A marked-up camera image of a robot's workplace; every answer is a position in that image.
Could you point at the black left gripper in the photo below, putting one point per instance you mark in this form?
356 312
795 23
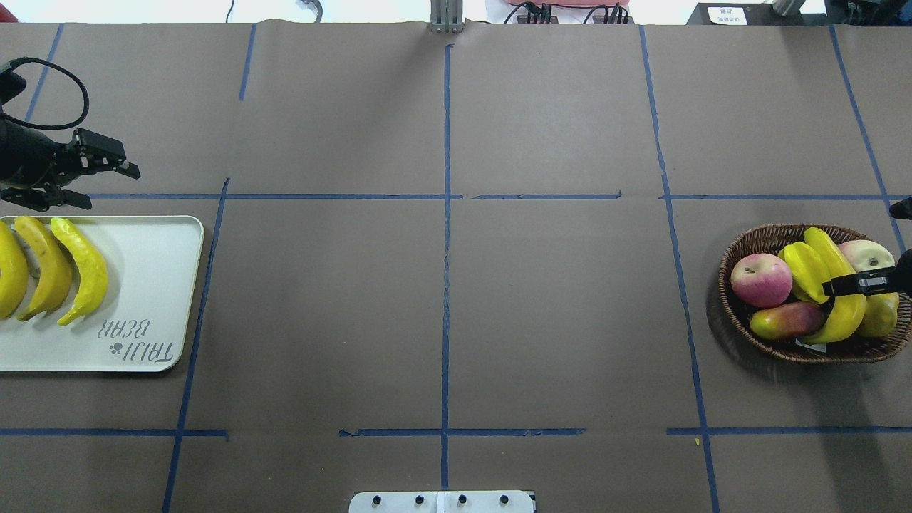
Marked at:
27 158

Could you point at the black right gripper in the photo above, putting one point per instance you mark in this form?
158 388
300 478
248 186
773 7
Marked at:
858 285

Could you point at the yellow banana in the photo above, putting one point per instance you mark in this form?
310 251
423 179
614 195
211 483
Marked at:
848 311
94 278
55 272
14 273

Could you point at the brown wicker basket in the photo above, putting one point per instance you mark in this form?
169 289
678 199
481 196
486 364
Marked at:
734 315

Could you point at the yellow lemon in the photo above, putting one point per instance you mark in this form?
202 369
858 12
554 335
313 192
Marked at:
880 317

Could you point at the red-green mango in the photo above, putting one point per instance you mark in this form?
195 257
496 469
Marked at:
785 321

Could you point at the cream bear-print tray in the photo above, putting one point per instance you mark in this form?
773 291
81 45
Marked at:
142 323

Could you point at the red apple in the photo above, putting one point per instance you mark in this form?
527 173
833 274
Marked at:
762 280

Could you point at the grey aluminium post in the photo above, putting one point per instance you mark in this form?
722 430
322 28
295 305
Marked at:
447 16

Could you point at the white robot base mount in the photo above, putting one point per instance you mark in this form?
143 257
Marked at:
444 501

